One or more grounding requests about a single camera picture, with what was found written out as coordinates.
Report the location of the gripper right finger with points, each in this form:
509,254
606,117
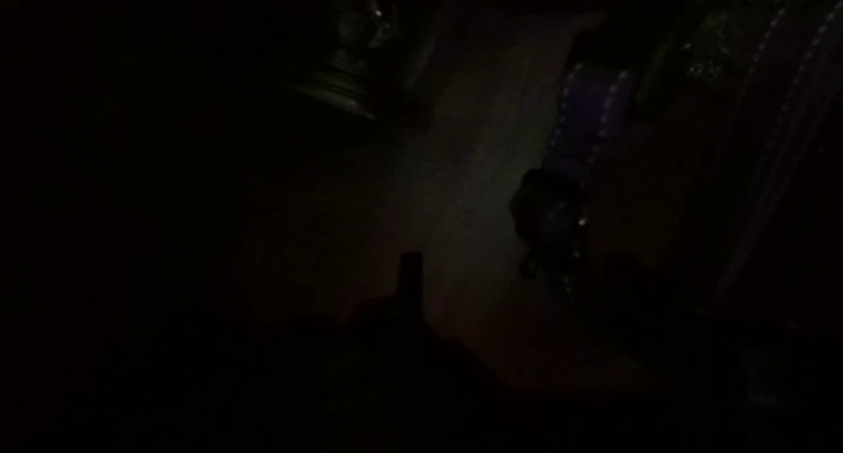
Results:
767,400

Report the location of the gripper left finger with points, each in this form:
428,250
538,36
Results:
411,288

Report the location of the black metal clasp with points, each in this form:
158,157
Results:
550,222

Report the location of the silver metal ornament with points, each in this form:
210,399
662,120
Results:
352,64

